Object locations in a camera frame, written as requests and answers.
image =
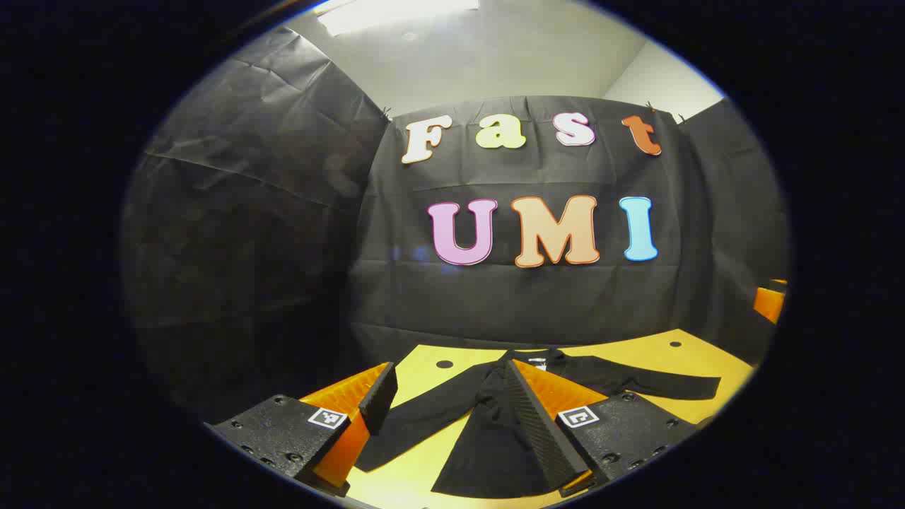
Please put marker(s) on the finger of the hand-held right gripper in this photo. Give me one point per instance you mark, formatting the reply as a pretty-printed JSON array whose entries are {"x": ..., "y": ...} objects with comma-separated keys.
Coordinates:
[{"x": 769, "y": 304}]

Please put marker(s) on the black backdrop cloth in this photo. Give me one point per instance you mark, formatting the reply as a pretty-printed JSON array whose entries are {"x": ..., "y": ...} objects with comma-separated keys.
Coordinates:
[{"x": 495, "y": 304}]

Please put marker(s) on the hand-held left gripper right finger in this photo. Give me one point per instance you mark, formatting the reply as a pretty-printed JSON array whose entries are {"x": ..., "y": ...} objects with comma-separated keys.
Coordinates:
[{"x": 541, "y": 431}]

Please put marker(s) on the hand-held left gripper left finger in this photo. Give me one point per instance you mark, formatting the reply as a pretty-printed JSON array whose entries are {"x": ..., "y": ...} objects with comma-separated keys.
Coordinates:
[{"x": 380, "y": 399}]

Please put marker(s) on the black buttoned cardigan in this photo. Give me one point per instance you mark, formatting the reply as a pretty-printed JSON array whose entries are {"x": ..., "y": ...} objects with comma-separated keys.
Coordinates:
[{"x": 481, "y": 452}]

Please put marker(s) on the ceiling light panel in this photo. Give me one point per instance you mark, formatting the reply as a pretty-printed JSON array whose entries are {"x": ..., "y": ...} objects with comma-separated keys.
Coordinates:
[{"x": 396, "y": 10}]

